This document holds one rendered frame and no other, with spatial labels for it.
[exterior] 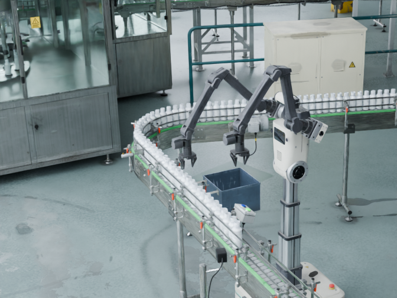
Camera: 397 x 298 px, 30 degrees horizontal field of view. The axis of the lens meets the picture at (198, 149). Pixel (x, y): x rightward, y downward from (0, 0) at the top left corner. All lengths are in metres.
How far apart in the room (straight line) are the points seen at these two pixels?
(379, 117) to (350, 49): 2.31
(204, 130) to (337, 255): 1.53
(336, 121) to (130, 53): 4.05
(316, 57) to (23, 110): 3.41
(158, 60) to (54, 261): 4.37
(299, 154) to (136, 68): 5.40
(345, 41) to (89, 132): 3.14
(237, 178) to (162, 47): 4.70
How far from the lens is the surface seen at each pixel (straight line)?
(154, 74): 10.09
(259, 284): 4.13
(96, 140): 7.97
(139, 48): 9.92
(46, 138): 7.81
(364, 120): 6.65
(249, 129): 6.24
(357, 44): 8.89
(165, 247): 6.45
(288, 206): 5.04
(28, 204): 7.47
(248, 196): 5.32
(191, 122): 4.75
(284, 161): 4.86
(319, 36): 8.73
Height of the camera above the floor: 3.19
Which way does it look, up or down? 22 degrees down
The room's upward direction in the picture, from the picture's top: 2 degrees counter-clockwise
